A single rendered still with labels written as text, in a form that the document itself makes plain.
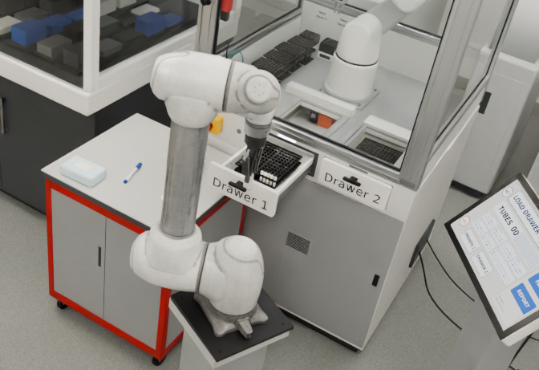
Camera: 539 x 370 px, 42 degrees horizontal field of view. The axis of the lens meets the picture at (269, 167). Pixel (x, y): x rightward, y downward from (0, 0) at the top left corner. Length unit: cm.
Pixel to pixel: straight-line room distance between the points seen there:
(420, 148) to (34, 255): 193
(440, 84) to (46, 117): 178
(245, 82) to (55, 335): 181
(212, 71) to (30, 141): 189
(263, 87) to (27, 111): 190
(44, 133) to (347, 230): 147
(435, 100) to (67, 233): 150
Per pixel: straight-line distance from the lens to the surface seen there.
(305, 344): 325
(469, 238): 241
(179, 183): 190
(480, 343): 251
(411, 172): 261
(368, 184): 268
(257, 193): 252
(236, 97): 171
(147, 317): 286
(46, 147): 343
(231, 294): 208
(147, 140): 297
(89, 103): 301
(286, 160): 271
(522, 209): 237
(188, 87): 172
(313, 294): 313
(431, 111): 249
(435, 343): 347
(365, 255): 289
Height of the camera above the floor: 239
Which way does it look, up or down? 34 degrees down
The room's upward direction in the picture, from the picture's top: 11 degrees clockwise
